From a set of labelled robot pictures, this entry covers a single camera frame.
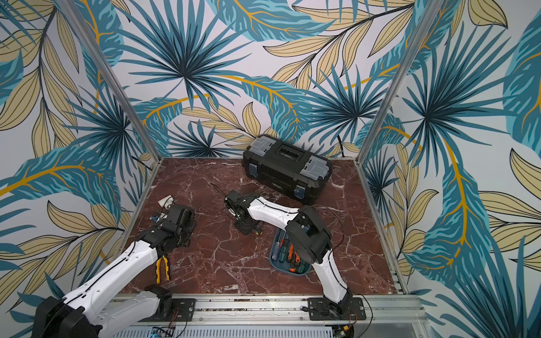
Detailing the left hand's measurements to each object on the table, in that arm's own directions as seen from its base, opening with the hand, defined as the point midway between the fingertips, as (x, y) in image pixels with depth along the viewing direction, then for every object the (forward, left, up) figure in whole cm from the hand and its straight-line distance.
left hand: (192, 225), depth 83 cm
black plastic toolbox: (+26, -38, +6) cm, 46 cm away
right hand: (+5, -21, -8) cm, 23 cm away
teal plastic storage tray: (-8, -36, -8) cm, 38 cm away
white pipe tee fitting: (+15, +18, -7) cm, 24 cm away
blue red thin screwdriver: (-3, -36, -9) cm, 37 cm away
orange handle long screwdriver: (-7, -39, -8) cm, 41 cm away
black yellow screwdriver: (+1, -25, -8) cm, 27 cm away
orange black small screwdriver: (-11, -41, -5) cm, 43 cm away
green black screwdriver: (-13, -42, -7) cm, 45 cm away
